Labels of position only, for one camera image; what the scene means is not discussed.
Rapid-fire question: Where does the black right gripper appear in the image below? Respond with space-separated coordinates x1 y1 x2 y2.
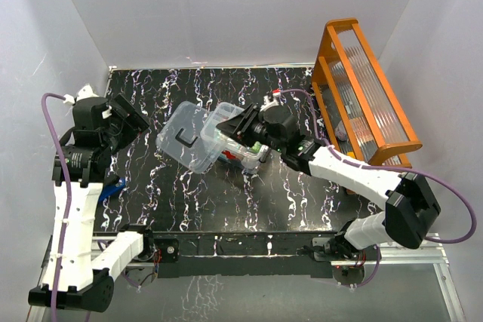
218 104 285 153

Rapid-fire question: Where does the clear first aid box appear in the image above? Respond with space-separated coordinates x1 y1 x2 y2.
200 102 270 174

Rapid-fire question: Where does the green small box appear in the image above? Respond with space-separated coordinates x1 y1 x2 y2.
251 143 262 153

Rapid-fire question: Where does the clear box lid black handle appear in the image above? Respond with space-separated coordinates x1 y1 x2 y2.
155 101 220 173

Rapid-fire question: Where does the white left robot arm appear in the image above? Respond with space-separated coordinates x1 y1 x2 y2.
28 85 156 312

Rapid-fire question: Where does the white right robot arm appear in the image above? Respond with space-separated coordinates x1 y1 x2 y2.
216 104 441 259

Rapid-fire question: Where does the blue clamp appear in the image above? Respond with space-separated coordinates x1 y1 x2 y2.
98 178 126 203

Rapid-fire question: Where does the orange wooden rack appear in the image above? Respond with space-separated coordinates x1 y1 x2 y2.
312 18 422 168

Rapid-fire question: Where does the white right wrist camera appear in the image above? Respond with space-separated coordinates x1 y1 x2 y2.
260 89 281 112

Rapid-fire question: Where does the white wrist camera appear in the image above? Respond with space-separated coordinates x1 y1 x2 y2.
63 84 99 106
260 89 281 112

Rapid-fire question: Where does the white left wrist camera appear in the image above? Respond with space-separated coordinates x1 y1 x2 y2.
63 84 99 106

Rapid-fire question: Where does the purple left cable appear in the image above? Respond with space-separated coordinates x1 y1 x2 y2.
41 92 152 322

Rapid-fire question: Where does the purple cable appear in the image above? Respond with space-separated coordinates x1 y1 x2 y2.
41 92 152 322
281 88 477 288

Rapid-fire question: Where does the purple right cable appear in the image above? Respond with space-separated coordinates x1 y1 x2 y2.
281 88 477 288

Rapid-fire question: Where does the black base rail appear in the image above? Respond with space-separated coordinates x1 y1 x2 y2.
112 231 382 280

